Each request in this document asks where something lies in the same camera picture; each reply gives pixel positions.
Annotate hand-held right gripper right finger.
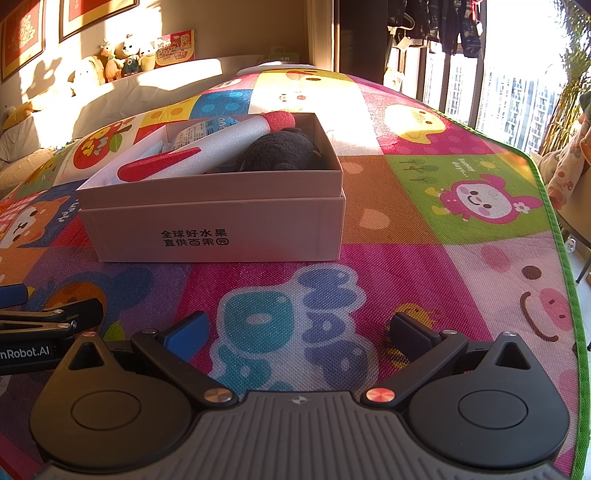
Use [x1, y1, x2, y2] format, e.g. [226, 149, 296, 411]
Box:
[362, 311, 539, 409]

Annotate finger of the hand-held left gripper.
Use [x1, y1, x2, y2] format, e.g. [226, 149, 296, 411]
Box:
[0, 298, 105, 342]
[0, 283, 28, 306]

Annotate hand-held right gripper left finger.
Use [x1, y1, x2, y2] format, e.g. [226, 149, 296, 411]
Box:
[61, 310, 234, 408]

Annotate pink cardboard box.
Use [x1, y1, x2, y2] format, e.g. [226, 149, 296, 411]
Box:
[75, 112, 347, 264]

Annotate white and red foam rocket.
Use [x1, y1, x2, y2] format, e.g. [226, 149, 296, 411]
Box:
[117, 111, 297, 184]

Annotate black plush toy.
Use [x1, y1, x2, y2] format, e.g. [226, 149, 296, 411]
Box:
[235, 128, 325, 173]

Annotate blue and white packet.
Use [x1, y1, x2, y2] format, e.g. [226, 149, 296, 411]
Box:
[159, 117, 242, 154]

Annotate colourful cartoon play mat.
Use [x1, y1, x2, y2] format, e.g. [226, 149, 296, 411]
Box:
[0, 65, 581, 480]

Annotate white pillow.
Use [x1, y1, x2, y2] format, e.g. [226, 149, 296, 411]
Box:
[0, 111, 57, 186]

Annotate yellow plush toy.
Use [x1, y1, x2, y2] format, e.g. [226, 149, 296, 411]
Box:
[2, 102, 36, 131]

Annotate beige chair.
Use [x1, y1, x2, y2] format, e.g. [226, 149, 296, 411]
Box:
[554, 208, 591, 282]

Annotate pile of patterned clothes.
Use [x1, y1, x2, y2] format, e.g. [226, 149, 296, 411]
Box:
[545, 92, 591, 214]

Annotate cream plush toy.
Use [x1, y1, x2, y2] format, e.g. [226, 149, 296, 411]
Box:
[69, 55, 108, 94]

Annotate grey pillow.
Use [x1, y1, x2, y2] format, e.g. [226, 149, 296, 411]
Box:
[76, 55, 269, 139]

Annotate brown plush toy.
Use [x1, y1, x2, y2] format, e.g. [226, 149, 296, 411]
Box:
[99, 41, 123, 84]

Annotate large red framed picture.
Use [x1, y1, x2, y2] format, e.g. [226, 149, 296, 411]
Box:
[0, 0, 46, 84]

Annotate white bear plush blue overalls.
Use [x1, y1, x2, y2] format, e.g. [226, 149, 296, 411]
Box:
[115, 39, 142, 77]

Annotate white bear plush yellow shirt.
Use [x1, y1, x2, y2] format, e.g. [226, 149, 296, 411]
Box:
[139, 41, 158, 71]

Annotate colourful picture book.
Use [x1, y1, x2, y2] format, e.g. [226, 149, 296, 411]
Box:
[154, 29, 196, 66]

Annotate small red framed picture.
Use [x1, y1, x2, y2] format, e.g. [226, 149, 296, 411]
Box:
[58, 0, 140, 44]

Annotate green bamboo plant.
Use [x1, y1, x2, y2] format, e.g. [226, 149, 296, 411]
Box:
[526, 0, 591, 155]

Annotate dark hanging clothes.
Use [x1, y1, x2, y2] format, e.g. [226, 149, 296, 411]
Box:
[388, 0, 486, 59]

